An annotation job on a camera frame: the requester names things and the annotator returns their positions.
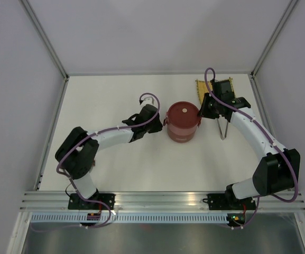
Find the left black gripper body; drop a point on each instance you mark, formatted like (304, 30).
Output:
(155, 127)

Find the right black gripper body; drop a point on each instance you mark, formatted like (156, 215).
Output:
(212, 110)

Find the red steel bowl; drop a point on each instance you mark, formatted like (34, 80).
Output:
(182, 119)
(180, 135)

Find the metal tongs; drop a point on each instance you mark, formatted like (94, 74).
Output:
(222, 132)

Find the red lid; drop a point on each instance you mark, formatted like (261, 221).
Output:
(183, 115)

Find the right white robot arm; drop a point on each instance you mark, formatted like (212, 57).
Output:
(278, 167)

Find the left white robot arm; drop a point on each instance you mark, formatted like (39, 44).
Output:
(76, 155)

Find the yellow bamboo mat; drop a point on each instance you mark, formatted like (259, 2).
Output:
(202, 89)

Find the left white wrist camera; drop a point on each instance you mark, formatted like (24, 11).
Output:
(148, 100)

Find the right aluminium frame post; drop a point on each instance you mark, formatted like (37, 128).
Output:
(292, 4)

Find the aluminium frame post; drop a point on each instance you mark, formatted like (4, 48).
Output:
(292, 4)
(43, 37)

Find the white slotted cable duct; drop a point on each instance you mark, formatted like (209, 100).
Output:
(220, 218)

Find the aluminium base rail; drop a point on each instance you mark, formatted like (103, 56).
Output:
(57, 201)

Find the left aluminium frame post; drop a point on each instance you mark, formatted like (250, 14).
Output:
(43, 37)

